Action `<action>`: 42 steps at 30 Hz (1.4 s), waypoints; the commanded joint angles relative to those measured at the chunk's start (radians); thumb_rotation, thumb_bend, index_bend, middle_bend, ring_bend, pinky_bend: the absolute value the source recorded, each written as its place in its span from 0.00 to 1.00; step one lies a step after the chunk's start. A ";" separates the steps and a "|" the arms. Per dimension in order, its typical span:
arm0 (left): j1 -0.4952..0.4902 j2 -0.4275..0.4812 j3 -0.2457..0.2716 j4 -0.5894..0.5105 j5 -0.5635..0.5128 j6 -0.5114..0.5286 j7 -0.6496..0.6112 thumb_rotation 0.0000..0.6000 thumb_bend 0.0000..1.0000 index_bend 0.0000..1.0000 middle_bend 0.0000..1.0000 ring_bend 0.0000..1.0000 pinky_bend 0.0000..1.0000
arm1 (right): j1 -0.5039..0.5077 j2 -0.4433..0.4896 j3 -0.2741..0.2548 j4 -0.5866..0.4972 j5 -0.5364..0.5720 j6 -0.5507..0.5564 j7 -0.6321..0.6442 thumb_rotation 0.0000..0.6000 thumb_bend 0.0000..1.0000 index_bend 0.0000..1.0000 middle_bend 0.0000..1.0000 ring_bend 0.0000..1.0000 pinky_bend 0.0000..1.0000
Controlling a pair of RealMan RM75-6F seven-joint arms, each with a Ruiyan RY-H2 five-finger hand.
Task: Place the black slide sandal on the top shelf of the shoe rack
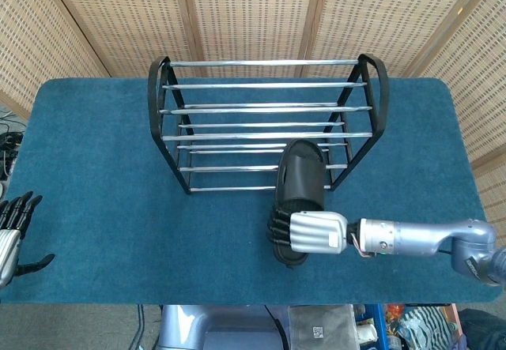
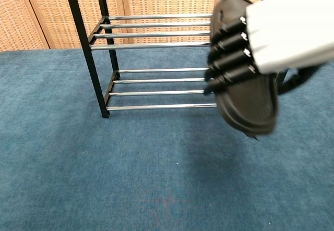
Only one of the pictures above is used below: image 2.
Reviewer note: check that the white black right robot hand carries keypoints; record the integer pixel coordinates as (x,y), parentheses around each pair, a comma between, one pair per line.
(287,27)

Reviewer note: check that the black rubber slipper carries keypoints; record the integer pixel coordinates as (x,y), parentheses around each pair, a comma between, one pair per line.
(248,106)

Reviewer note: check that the black chrome-bar shoe rack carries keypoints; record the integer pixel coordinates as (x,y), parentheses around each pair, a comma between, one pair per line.
(78,19)

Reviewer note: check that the blue carpet table cover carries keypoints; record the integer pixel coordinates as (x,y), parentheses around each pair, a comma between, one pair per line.
(104,163)

